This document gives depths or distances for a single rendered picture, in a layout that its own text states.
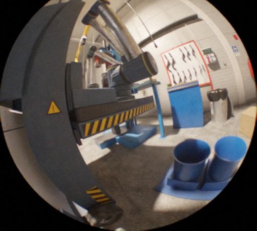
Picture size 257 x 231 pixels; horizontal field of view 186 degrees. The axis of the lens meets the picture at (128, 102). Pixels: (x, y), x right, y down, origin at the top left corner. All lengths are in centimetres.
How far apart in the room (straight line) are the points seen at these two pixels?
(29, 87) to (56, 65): 15
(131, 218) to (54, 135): 74
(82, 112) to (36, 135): 23
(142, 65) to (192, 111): 144
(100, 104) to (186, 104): 159
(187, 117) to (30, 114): 196
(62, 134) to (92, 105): 18
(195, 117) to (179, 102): 47
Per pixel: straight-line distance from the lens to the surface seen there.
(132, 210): 81
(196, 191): 86
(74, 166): 41
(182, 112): 178
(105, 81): 187
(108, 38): 97
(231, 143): 85
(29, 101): 38
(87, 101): 36
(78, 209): 77
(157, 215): 78
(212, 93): 183
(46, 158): 39
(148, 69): 54
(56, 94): 36
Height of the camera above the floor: 78
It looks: 1 degrees up
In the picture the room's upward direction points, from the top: 12 degrees counter-clockwise
